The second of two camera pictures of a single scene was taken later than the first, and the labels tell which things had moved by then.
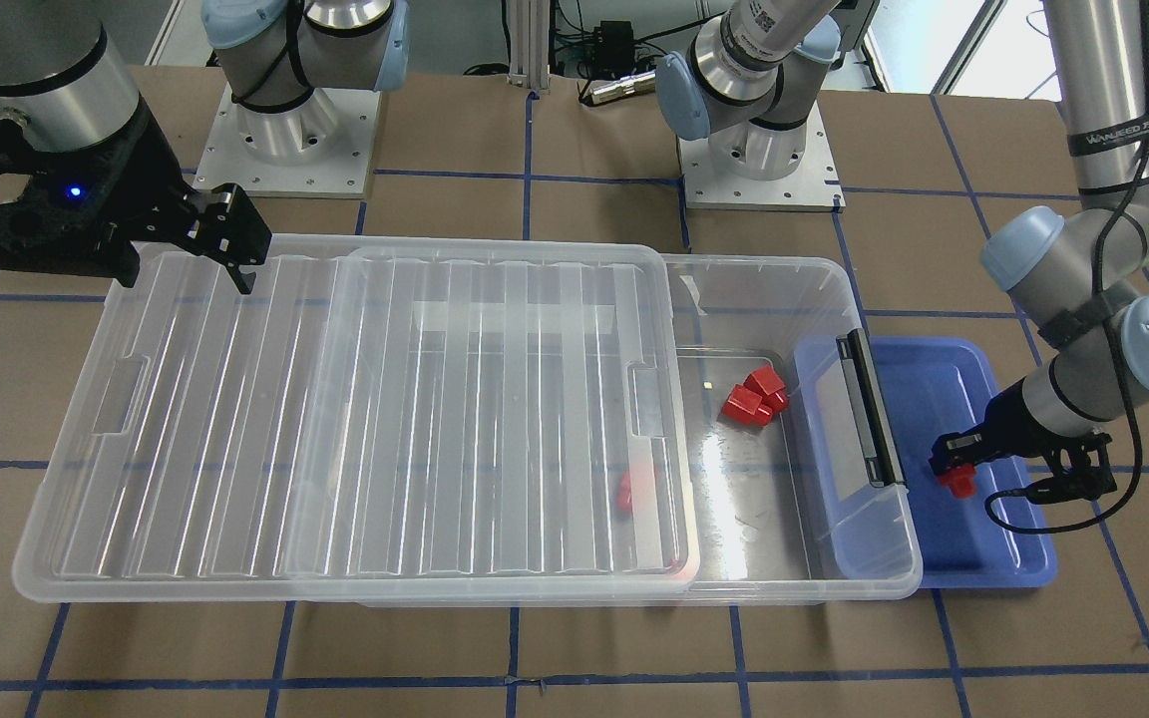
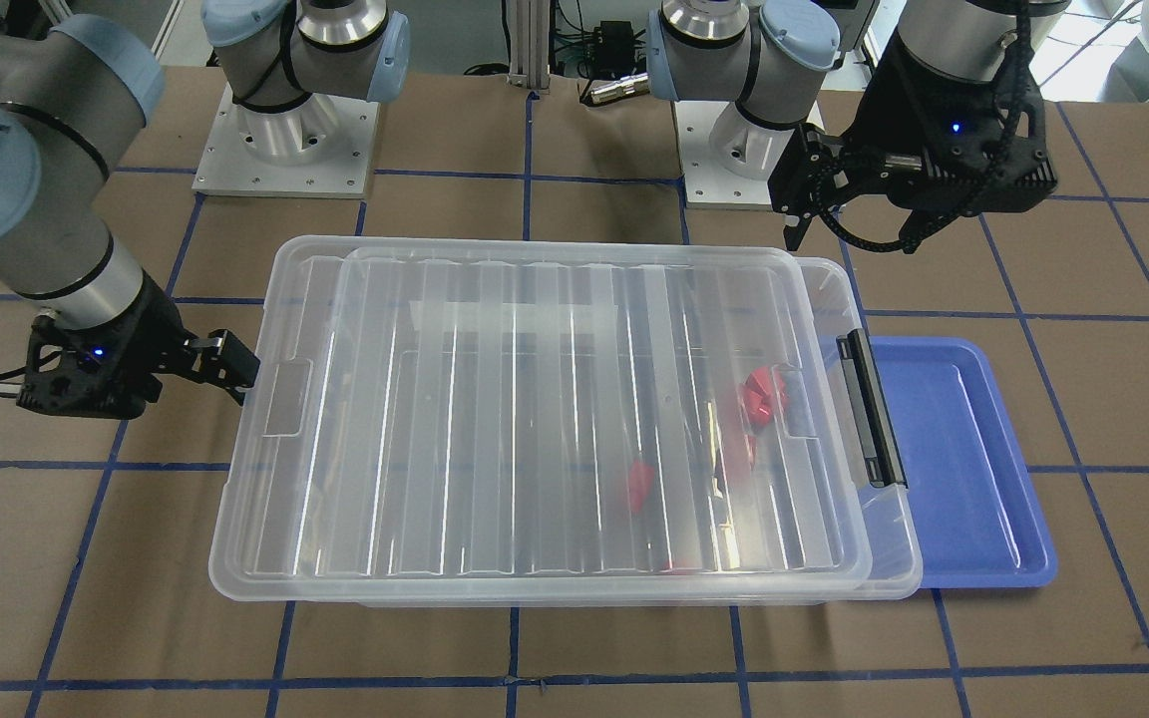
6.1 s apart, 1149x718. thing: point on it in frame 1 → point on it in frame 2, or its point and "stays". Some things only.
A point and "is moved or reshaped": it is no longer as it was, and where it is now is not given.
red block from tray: x=961 y=481 → x=751 y=447
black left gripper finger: x=957 y=446 → x=810 y=173
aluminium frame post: x=530 y=44 stays
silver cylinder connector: x=623 y=87 stays
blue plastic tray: x=931 y=384 stays
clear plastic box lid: x=472 y=418 is moved or reshaped
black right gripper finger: x=223 y=224 → x=224 y=360
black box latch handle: x=884 y=466 stays
